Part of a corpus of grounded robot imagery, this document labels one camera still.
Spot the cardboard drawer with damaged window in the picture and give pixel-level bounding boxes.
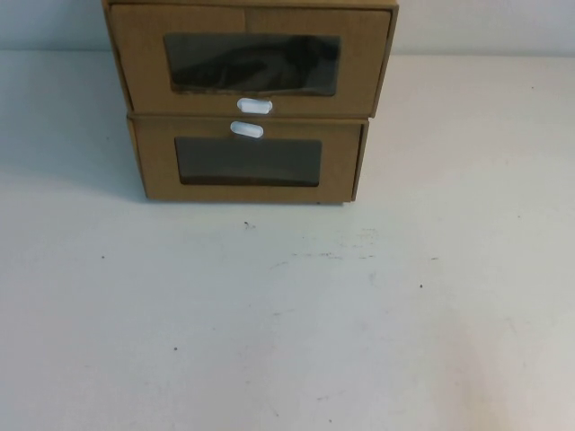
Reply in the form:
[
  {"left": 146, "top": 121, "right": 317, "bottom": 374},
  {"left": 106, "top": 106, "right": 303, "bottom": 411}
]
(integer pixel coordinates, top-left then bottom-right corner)
[{"left": 109, "top": 3, "right": 394, "bottom": 118}]

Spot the lower cardboard drawer with window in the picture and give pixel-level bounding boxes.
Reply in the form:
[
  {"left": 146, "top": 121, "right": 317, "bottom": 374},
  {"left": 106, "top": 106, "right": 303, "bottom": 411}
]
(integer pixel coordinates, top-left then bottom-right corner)
[{"left": 126, "top": 113, "right": 371, "bottom": 209}]

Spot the cardboard shell of damaged-window drawer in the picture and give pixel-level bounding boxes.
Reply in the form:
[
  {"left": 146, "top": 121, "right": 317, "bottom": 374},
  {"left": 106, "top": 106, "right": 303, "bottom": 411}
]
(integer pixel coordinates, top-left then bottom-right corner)
[{"left": 102, "top": 0, "right": 401, "bottom": 119}]

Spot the white handle above intact window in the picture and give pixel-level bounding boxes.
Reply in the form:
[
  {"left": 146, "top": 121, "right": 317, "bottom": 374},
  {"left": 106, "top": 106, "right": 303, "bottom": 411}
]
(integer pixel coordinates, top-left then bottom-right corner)
[{"left": 229, "top": 119, "right": 265, "bottom": 141}]

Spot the white handle under damaged window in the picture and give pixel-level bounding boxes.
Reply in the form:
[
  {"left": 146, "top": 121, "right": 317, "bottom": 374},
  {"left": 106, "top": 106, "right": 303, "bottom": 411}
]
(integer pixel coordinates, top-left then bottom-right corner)
[{"left": 236, "top": 96, "right": 274, "bottom": 114}]

